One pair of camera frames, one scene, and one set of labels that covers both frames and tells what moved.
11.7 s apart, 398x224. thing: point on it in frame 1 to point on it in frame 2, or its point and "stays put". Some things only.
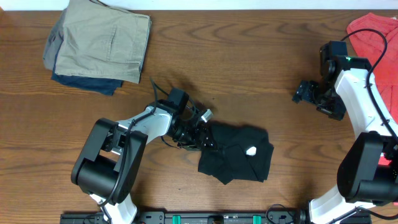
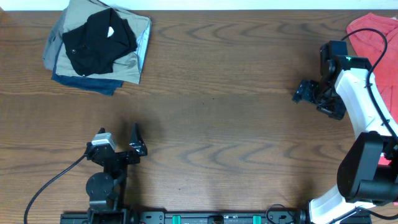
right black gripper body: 326,101 stays put
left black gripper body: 190,137 to 125,160
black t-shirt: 238,153 to 94,47
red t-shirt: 371,44 stays put
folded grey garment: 54,41 stays put
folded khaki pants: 103,41 stays put
